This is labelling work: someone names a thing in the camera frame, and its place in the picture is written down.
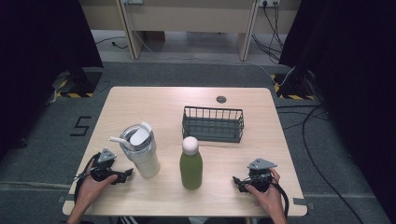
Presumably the beige desk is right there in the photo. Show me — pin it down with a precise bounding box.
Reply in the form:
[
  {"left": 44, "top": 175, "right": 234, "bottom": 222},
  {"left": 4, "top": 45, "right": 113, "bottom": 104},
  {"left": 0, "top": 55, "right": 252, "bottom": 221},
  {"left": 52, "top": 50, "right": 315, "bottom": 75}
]
[{"left": 78, "top": 0, "right": 303, "bottom": 63}]

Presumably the stand base with striped tape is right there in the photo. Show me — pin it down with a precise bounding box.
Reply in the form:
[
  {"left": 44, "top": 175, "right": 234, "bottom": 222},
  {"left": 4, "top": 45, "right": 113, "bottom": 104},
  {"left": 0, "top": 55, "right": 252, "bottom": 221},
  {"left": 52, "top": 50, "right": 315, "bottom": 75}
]
[
  {"left": 270, "top": 66, "right": 318, "bottom": 102},
  {"left": 50, "top": 66, "right": 105, "bottom": 99}
]

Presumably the thin black floor cable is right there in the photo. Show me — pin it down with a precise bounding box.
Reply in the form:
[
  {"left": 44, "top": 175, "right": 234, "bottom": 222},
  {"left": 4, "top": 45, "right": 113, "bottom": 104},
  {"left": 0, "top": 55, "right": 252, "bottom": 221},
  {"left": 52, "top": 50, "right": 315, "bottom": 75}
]
[{"left": 275, "top": 104, "right": 332, "bottom": 131}]

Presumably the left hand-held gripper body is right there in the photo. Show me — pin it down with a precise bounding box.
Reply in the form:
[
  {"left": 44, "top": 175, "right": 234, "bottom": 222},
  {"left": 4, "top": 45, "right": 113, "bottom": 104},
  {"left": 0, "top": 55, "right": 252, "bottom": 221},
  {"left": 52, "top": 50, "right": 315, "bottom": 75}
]
[{"left": 91, "top": 147, "right": 123, "bottom": 183}]

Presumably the grey tape piece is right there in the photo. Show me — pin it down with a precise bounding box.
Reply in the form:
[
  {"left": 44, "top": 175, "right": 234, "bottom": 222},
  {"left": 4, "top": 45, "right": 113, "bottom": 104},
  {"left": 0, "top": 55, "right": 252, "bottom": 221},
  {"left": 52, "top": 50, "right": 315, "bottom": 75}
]
[
  {"left": 57, "top": 193, "right": 78, "bottom": 203},
  {"left": 292, "top": 197, "right": 316, "bottom": 210}
]

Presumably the white floor cable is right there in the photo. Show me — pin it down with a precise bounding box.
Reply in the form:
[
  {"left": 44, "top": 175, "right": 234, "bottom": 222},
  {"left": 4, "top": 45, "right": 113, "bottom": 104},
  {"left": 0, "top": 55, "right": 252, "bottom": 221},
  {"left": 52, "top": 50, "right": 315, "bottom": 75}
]
[{"left": 125, "top": 1, "right": 296, "bottom": 88}]

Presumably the green bottle with white cap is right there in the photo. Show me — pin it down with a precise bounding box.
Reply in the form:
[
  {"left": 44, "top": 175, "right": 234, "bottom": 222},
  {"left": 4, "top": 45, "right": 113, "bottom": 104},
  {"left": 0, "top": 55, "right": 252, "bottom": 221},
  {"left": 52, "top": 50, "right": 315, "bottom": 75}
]
[{"left": 178, "top": 135, "right": 204, "bottom": 191}]

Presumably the short black floor cable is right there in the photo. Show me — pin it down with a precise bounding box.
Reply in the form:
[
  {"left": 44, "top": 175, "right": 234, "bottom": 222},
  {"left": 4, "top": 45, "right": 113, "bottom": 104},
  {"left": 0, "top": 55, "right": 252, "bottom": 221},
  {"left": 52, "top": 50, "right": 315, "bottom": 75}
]
[{"left": 94, "top": 35, "right": 129, "bottom": 50}]

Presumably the bundle of black cables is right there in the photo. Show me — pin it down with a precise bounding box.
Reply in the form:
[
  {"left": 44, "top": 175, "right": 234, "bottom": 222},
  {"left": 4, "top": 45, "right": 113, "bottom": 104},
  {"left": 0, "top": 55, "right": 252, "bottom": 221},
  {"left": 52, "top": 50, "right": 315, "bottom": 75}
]
[{"left": 250, "top": 0, "right": 286, "bottom": 64}]

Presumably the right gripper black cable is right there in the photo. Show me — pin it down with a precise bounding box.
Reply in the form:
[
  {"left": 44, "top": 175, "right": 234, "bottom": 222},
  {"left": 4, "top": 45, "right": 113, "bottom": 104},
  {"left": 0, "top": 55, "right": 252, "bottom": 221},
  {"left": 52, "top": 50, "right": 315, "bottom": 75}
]
[{"left": 270, "top": 175, "right": 290, "bottom": 220}]

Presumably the person's dark striped clothing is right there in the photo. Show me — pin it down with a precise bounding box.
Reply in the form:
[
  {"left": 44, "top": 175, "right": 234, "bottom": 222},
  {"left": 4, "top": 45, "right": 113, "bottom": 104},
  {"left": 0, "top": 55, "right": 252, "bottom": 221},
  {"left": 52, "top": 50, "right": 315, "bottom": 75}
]
[{"left": 115, "top": 216, "right": 142, "bottom": 224}]

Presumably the long black floor cable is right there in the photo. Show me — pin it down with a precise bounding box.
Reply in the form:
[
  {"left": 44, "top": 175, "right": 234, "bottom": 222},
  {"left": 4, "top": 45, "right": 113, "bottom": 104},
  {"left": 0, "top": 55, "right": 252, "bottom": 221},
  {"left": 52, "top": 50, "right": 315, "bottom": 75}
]
[{"left": 301, "top": 104, "right": 366, "bottom": 224}]

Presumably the white wall socket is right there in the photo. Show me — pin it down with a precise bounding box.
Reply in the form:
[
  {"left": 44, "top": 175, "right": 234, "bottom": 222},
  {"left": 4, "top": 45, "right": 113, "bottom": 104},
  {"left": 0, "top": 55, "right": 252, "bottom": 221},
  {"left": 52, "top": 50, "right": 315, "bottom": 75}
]
[{"left": 258, "top": 0, "right": 282, "bottom": 8}]

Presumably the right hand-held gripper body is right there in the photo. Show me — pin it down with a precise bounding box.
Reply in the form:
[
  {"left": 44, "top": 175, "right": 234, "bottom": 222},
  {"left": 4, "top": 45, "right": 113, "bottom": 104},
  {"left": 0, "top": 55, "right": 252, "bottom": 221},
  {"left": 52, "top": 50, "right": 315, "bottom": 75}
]
[{"left": 247, "top": 158, "right": 278, "bottom": 192}]

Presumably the black curtain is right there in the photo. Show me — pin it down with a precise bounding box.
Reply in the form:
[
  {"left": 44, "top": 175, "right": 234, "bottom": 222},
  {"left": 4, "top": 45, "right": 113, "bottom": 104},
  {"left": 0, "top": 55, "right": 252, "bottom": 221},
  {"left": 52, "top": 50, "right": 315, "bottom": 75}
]
[
  {"left": 0, "top": 0, "right": 105, "bottom": 158},
  {"left": 277, "top": 0, "right": 396, "bottom": 217}
]

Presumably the dark wire basket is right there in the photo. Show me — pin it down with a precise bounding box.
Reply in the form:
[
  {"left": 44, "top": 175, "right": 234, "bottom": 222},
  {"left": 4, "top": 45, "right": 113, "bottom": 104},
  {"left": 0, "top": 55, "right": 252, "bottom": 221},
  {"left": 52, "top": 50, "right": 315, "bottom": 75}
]
[{"left": 181, "top": 105, "right": 246, "bottom": 144}]

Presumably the person's left hand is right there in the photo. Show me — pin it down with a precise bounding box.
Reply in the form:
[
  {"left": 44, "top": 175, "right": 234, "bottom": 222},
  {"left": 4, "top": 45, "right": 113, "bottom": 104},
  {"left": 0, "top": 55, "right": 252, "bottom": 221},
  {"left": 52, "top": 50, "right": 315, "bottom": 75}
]
[{"left": 76, "top": 162, "right": 119, "bottom": 208}]

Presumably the white tumbler with straw lid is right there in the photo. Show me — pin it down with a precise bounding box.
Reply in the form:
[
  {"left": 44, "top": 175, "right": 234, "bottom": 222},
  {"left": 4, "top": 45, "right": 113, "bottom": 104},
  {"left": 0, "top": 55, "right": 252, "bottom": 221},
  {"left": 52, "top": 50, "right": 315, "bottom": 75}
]
[{"left": 108, "top": 120, "right": 162, "bottom": 179}]

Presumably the person's right hand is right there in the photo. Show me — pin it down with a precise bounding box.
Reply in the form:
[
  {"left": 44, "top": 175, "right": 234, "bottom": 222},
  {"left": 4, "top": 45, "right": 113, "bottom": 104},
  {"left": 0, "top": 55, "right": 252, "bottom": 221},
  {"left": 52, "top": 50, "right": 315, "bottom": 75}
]
[{"left": 246, "top": 168, "right": 286, "bottom": 217}]

